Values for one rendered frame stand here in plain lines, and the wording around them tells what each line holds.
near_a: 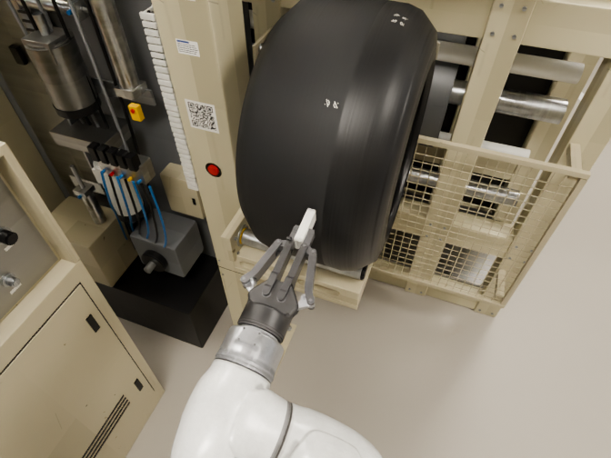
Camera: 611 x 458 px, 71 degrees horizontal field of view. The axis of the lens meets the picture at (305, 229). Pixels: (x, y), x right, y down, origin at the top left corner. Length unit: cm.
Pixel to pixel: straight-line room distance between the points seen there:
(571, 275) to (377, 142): 195
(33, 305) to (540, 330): 199
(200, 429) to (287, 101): 51
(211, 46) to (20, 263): 66
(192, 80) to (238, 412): 68
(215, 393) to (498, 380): 162
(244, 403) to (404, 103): 52
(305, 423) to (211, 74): 68
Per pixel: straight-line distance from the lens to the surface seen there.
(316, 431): 63
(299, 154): 74
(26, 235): 118
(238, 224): 114
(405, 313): 212
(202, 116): 104
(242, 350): 62
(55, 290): 124
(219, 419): 60
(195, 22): 93
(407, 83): 77
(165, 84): 107
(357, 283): 112
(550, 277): 250
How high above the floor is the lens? 178
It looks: 48 degrees down
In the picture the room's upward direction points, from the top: straight up
